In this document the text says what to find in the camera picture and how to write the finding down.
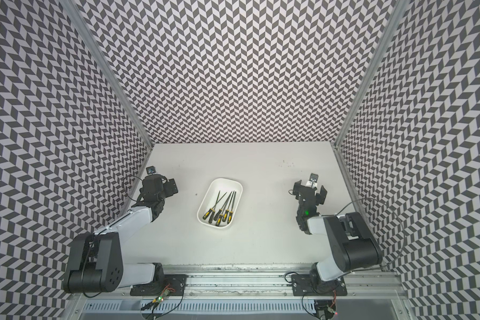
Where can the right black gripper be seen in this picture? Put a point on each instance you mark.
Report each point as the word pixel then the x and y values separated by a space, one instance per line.
pixel 296 189

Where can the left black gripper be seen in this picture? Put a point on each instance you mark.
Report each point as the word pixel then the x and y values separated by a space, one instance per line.
pixel 168 185

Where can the yellow black file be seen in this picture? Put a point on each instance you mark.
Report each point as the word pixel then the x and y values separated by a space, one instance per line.
pixel 212 209
pixel 230 215
pixel 224 207
pixel 224 219
pixel 214 213

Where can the white plastic storage box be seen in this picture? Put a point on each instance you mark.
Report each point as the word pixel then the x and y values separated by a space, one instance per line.
pixel 222 185

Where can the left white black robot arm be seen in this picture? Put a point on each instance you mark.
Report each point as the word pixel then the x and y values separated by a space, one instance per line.
pixel 96 264

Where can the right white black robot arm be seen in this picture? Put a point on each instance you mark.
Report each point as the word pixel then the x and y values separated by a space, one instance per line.
pixel 350 240

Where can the right base wiring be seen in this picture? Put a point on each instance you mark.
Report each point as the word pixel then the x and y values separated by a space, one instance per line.
pixel 324 306

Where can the base wiring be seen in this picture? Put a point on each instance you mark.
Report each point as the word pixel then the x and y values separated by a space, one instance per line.
pixel 160 302
pixel 324 306

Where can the left base wiring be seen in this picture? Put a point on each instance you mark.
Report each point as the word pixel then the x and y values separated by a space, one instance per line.
pixel 160 302

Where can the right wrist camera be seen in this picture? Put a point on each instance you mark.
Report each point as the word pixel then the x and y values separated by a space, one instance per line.
pixel 312 181

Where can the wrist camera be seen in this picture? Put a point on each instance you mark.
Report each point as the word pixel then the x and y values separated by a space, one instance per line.
pixel 312 181
pixel 151 170

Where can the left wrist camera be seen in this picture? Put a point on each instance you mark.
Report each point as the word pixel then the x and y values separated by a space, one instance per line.
pixel 151 170

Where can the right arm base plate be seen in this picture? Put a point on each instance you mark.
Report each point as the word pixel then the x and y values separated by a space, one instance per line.
pixel 307 285

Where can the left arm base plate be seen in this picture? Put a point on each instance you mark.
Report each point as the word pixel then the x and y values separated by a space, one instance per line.
pixel 174 282

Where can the aluminium mounting rail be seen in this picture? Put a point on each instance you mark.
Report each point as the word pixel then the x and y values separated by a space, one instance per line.
pixel 267 281

